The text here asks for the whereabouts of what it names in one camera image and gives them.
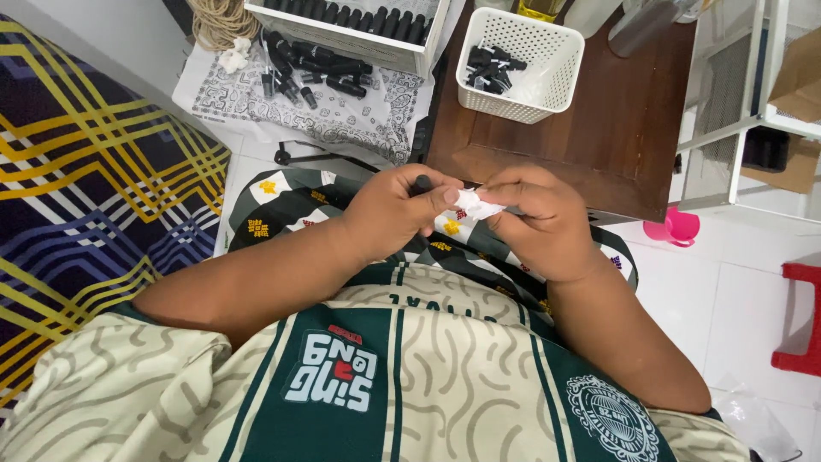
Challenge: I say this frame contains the brown wooden low table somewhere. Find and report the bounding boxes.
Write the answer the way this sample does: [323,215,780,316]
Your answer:
[425,0,698,224]

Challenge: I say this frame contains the heap of black spray caps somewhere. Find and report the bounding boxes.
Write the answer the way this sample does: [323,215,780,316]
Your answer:
[466,44,529,96]

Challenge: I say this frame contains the white tissue wad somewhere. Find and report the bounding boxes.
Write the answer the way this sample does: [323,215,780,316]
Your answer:
[453,188,508,221]

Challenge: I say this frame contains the crumpled clear plastic bag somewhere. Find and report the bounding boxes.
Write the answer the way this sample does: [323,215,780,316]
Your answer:
[711,377,804,462]

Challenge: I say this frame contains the person's left hand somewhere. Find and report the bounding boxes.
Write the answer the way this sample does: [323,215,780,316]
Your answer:
[340,163,464,265]

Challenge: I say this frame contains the pile of black spray bottles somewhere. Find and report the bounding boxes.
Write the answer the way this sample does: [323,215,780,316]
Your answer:
[259,31,377,110]

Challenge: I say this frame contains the white storage crate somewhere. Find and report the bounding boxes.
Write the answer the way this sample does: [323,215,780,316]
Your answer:
[243,0,451,79]

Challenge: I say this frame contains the white plastic bottle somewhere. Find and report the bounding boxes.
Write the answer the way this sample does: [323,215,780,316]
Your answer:
[563,0,624,39]

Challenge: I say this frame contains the beige rope coil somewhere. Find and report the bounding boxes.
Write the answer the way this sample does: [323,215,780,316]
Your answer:
[185,0,261,53]

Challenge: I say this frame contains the pink plastic cup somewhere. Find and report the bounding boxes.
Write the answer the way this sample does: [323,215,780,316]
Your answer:
[643,206,701,249]

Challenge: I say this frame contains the white paisley bandana cloth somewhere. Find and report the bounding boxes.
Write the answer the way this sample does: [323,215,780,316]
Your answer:
[172,35,438,168]

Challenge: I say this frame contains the white perforated plastic basket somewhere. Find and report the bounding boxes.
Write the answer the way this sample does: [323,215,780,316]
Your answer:
[455,6,586,125]

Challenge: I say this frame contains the person's right hand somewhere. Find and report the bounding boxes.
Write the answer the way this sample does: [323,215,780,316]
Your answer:
[477,165,605,285]

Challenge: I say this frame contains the white metal rack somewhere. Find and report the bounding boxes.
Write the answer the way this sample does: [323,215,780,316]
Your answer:
[676,0,821,223]

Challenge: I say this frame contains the clear grey bottle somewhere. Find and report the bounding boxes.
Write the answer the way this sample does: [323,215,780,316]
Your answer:
[607,0,701,59]

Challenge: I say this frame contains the bottle of yellow liquid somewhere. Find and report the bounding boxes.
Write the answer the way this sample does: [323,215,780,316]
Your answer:
[516,0,569,24]

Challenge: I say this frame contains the white cotton wad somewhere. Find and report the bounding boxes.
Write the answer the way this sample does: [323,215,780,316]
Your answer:
[217,37,253,75]

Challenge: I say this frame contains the plaid purple and yellow mattress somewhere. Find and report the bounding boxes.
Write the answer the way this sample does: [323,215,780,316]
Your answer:
[0,13,232,424]

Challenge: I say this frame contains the red plastic stool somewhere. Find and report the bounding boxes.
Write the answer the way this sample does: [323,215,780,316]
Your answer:
[770,261,821,378]

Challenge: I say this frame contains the cream and green patterned shirt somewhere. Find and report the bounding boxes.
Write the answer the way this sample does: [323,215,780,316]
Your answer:
[0,262,753,462]

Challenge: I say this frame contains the black tripod stand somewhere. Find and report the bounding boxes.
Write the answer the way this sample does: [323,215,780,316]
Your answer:
[274,140,381,175]

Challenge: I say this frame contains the row of black bottles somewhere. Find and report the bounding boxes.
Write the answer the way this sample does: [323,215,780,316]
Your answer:
[263,0,435,46]

